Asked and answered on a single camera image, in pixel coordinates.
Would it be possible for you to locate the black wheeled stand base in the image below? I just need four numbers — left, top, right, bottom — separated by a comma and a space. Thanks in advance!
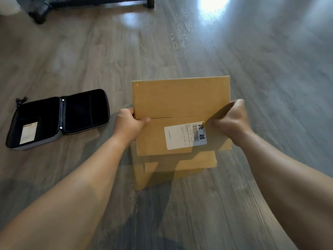
16, 0, 155, 25

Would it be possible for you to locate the white card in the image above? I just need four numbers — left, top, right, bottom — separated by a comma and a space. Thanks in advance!
20, 121, 39, 145

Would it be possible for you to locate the person's left hand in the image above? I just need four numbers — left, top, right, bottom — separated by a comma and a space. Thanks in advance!
112, 108, 151, 146

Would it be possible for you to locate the person's right forearm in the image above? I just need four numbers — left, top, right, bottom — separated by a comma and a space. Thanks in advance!
238, 131, 333, 250

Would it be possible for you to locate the open black zip case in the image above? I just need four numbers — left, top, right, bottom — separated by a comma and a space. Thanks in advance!
5, 89, 110, 151

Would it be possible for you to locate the person's left forearm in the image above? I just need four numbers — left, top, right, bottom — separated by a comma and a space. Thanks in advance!
0, 134, 130, 250

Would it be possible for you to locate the person's right hand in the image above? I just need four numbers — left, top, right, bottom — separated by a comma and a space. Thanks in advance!
210, 99, 254, 147

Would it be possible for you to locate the plain cardboard box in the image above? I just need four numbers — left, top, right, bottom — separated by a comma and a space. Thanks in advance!
130, 141, 217, 191

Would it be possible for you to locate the cardboard box with white label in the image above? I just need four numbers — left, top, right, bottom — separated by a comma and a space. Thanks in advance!
132, 76, 232, 156

